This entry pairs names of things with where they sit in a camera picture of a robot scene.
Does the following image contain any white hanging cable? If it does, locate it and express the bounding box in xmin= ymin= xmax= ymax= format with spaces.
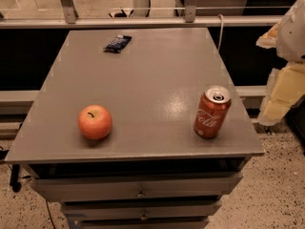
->
xmin=216 ymin=13 xmax=225 ymax=53

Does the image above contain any red apple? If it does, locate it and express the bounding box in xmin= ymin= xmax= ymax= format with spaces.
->
xmin=77 ymin=105 xmax=112 ymax=140

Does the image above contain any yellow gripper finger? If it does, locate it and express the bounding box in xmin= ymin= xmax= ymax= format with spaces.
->
xmin=256 ymin=23 xmax=280 ymax=49
xmin=257 ymin=62 xmax=305 ymax=126

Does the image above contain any middle grey drawer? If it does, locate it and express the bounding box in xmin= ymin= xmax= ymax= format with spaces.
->
xmin=61 ymin=198 xmax=221 ymax=220

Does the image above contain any blue rxbar wrapper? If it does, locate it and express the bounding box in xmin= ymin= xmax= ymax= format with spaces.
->
xmin=104 ymin=34 xmax=132 ymax=53

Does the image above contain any grey drawer cabinet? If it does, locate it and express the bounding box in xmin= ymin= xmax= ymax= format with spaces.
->
xmin=7 ymin=28 xmax=264 ymax=229

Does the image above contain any red coca-cola can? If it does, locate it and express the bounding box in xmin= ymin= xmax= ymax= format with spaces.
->
xmin=193 ymin=85 xmax=232 ymax=138

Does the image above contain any top grey drawer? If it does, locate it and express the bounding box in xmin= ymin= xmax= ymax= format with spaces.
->
xmin=30 ymin=172 xmax=243 ymax=202

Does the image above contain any grey drawer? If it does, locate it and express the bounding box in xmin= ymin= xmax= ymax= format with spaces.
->
xmin=61 ymin=198 xmax=221 ymax=220
xmin=30 ymin=172 xmax=243 ymax=202

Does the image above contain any metal window frame rail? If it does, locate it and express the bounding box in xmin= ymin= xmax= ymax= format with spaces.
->
xmin=0 ymin=15 xmax=282 ymax=30

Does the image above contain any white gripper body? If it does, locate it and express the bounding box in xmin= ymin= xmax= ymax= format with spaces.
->
xmin=276 ymin=0 xmax=305 ymax=62

